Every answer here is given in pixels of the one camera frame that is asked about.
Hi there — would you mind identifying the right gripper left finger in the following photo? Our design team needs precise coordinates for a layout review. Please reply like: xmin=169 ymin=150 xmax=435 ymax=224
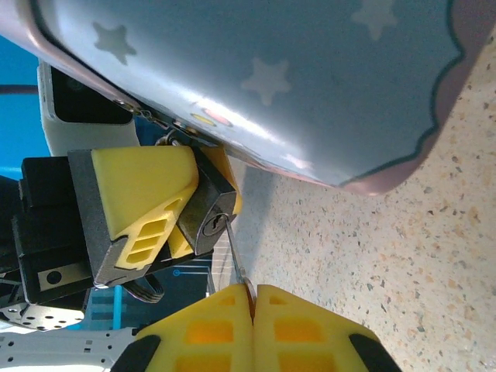
xmin=112 ymin=282 xmax=256 ymax=372

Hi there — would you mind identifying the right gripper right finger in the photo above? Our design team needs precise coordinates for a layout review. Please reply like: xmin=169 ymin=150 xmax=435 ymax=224
xmin=253 ymin=284 xmax=402 ymax=372

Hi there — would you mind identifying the small metal padlock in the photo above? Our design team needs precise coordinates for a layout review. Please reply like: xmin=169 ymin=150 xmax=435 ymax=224
xmin=157 ymin=129 xmax=238 ymax=257

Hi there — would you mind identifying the small metal key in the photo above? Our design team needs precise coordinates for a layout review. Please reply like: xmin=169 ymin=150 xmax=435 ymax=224
xmin=223 ymin=216 xmax=257 ymax=307

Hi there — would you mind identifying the blue cartoon tin box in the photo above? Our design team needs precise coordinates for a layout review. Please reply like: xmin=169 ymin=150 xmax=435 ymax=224
xmin=0 ymin=0 xmax=496 ymax=197

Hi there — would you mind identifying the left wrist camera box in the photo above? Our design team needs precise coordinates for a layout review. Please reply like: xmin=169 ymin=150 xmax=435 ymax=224
xmin=36 ymin=61 xmax=141 ymax=156

